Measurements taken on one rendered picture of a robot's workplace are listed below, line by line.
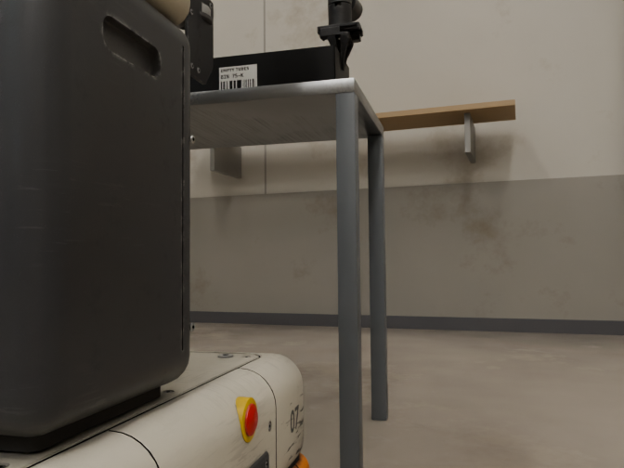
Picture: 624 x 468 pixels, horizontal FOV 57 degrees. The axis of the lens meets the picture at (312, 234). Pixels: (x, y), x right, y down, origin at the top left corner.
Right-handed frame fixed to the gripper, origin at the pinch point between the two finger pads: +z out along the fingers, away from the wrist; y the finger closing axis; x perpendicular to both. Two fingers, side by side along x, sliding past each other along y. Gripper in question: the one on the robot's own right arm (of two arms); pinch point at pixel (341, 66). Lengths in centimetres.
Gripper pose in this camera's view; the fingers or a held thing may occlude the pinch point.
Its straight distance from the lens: 144.8
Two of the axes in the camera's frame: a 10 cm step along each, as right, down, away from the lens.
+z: 0.3, 10.0, -0.3
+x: -2.5, -0.2, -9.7
